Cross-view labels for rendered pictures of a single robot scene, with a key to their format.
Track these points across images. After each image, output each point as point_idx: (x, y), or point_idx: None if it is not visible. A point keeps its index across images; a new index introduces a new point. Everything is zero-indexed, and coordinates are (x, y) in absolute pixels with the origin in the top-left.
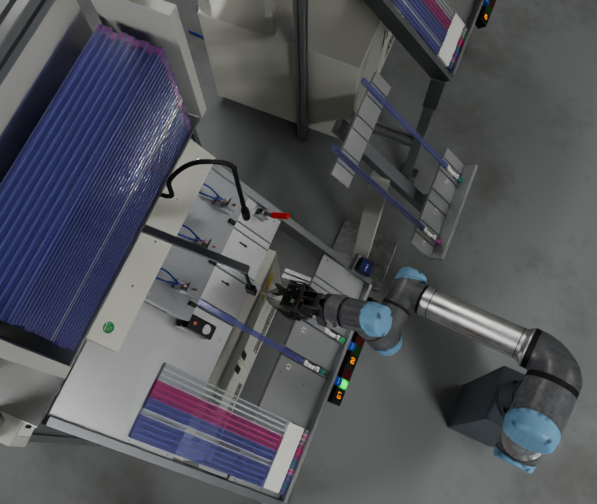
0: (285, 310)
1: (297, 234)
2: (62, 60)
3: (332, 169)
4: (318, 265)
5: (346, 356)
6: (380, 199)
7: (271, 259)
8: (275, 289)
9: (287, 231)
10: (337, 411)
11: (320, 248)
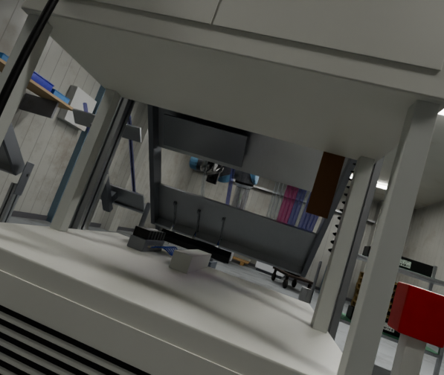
0: (217, 168)
1: (159, 161)
2: None
3: (137, 126)
4: (168, 185)
5: (201, 243)
6: (97, 202)
7: (123, 235)
8: (201, 169)
9: (155, 161)
10: None
11: (161, 175)
